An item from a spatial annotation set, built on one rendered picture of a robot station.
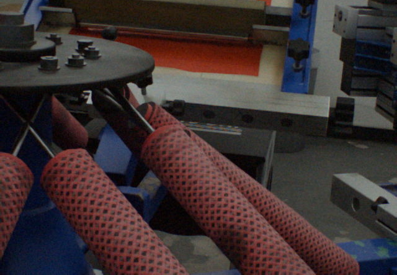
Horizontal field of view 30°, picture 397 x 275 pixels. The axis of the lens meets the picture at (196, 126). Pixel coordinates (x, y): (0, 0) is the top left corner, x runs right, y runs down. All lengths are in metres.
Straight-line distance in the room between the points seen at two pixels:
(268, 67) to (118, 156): 0.41
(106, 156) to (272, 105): 0.30
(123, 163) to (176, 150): 0.52
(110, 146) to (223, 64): 0.36
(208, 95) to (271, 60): 0.24
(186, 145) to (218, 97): 0.61
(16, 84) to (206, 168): 0.19
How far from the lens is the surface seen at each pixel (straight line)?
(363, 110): 5.40
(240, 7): 1.48
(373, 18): 2.38
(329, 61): 5.33
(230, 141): 1.78
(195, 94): 1.33
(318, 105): 1.31
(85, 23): 1.58
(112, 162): 1.24
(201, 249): 3.48
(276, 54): 1.53
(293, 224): 0.87
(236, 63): 1.51
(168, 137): 0.72
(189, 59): 1.52
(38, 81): 0.68
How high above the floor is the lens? 1.46
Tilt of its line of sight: 16 degrees down
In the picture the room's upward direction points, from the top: 4 degrees clockwise
